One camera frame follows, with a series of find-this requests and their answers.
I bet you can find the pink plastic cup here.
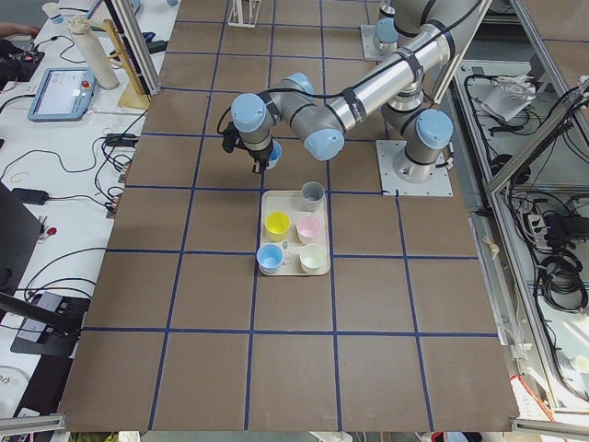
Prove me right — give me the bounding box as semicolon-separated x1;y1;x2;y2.
295;215;322;244

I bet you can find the white wire cup rack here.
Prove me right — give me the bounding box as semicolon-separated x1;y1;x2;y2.
227;0;262;29

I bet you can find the yellow plastic cup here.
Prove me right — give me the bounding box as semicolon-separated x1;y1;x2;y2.
264;212;291;242

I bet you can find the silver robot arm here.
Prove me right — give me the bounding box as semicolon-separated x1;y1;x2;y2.
221;1;490;184
374;0;398;51

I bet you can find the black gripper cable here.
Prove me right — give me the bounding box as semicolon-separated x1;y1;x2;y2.
215;0;489;139

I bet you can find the cream plastic cup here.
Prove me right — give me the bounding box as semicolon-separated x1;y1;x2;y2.
299;244;327;274

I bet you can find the grey plastic cup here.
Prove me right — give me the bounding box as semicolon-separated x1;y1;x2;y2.
301;181;325;212

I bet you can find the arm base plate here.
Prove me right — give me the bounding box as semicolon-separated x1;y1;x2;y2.
375;140;454;197
361;25;398;62

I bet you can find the blue teach pendant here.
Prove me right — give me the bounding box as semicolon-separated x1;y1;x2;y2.
28;68;96;122

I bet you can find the aluminium frame post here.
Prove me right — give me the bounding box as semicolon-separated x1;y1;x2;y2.
105;0;161;96

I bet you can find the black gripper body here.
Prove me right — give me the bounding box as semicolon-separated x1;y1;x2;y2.
222;123;271;161

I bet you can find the light blue plastic cup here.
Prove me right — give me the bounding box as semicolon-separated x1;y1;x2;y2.
266;140;283;170

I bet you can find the cream plastic tray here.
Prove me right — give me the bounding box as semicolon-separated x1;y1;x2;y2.
258;191;330;276

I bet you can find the wooden mug tree stand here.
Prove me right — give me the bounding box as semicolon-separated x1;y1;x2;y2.
89;19;150;110

